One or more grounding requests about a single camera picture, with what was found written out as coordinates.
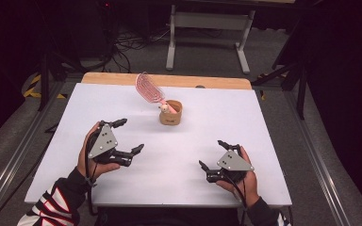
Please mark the person's left hand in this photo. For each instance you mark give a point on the person's left hand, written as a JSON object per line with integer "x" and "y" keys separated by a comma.
{"x": 102, "y": 169}

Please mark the person's right hand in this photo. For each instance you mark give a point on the person's right hand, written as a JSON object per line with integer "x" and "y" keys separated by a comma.
{"x": 250, "y": 185}

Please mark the white table cover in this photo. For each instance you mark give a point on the white table cover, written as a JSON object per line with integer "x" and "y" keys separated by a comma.
{"x": 169, "y": 150}

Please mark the black tripod stand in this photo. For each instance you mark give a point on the black tripod stand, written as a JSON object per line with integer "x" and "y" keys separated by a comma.
{"x": 301, "y": 91}
{"x": 45, "y": 84}

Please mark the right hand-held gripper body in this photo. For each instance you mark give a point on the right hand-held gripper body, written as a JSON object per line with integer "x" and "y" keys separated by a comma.
{"x": 234, "y": 163}

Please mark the grey metal desk frame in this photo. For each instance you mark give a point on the grey metal desk frame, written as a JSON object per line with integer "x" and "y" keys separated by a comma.
{"x": 210, "y": 20}

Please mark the wooden cup with bear figure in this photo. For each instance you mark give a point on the wooden cup with bear figure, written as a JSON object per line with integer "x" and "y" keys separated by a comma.
{"x": 169, "y": 119}

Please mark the yellow black hazard tape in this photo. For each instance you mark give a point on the yellow black hazard tape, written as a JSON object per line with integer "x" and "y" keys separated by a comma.
{"x": 33, "y": 88}
{"x": 261, "y": 94}

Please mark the aluminium floor rail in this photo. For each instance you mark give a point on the aluminium floor rail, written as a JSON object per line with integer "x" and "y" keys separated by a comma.
{"x": 317, "y": 157}
{"x": 15, "y": 157}

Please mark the pink hairbrush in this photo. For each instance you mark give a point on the pink hairbrush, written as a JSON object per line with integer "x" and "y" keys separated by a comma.
{"x": 147, "y": 88}

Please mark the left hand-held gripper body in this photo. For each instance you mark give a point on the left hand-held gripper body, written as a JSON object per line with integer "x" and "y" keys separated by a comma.
{"x": 105, "y": 142}

